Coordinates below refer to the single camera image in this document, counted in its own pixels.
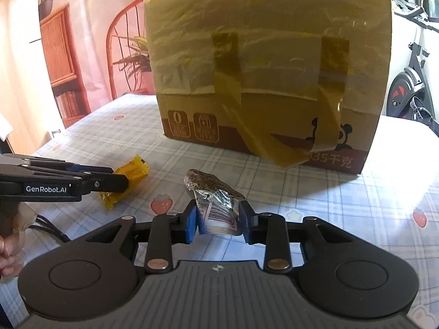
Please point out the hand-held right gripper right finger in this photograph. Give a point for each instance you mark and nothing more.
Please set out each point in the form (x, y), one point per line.
(247, 224)

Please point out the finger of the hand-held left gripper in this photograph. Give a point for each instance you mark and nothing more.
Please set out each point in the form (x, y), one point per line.
(106, 184)
(85, 169)

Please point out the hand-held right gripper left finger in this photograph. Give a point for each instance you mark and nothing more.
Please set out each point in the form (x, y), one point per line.
(190, 226)

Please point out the silver foil snack packet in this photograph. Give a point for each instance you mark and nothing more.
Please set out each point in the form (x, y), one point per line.
(212, 205)

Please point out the yellow snack packet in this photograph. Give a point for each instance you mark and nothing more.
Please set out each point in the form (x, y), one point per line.
(135, 171)

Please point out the taped cardboard box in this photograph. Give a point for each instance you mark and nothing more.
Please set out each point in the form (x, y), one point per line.
(274, 17)

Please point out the person's left hand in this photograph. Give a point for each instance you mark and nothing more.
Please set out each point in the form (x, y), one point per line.
(10, 257)

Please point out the plaid strawberry tablecloth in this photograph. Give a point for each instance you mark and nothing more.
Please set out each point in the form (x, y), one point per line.
(343, 205)

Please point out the black exercise bike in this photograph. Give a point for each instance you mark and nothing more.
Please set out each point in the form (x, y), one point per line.
(401, 92)

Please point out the white partition wall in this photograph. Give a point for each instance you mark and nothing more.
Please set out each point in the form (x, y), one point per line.
(401, 48)

